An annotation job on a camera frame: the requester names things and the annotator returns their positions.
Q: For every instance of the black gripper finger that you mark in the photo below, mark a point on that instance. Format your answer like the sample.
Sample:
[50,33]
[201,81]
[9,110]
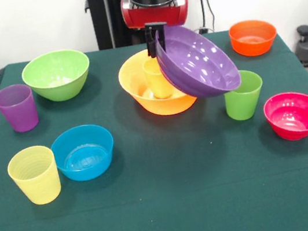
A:
[162,39]
[150,44]

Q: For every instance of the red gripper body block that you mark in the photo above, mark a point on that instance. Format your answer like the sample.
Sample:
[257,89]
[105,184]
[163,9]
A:
[155,15]

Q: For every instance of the large yellow-orange bowl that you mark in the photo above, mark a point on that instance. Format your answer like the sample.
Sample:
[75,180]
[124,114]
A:
[136,77]

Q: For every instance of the orange cup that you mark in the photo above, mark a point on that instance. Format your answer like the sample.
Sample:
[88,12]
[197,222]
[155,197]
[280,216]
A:
[157,82]

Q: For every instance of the purple bowl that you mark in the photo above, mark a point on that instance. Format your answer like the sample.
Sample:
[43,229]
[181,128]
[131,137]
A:
[198,64]

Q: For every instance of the red-orange bowl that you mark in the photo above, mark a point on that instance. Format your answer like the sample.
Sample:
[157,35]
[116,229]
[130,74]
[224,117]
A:
[254,45]

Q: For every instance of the green bowl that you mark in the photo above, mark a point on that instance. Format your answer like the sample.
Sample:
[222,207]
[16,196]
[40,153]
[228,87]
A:
[57,78]

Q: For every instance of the green cup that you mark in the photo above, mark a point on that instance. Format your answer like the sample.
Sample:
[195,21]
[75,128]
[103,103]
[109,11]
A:
[243,104]

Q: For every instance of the blue bowl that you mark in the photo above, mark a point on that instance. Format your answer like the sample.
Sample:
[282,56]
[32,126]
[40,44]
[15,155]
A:
[83,159]

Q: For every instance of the purple cup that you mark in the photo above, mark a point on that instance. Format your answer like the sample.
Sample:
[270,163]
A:
[20,113]

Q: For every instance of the pink bowl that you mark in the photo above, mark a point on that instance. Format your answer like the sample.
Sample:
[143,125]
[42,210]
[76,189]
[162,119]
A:
[295,119]

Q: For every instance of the dark green tablecloth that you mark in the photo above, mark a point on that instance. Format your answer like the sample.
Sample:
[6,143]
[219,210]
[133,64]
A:
[170,221]

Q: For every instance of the yellow cup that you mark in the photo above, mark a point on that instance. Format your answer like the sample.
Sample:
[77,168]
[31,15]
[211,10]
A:
[35,181]

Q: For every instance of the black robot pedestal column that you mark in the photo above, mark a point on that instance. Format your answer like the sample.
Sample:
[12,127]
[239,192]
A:
[106,17]

